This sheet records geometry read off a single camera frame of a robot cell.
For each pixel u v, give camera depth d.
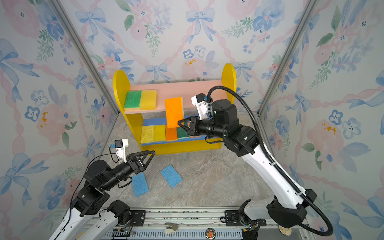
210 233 0.70
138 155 0.54
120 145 0.56
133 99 0.68
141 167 0.53
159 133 0.87
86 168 0.88
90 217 0.47
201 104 0.51
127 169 0.55
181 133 0.88
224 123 0.43
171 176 0.86
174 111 0.57
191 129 0.49
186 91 0.74
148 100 0.67
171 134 0.88
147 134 0.88
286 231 0.70
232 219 0.73
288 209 0.39
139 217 0.74
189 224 0.73
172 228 0.70
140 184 0.84
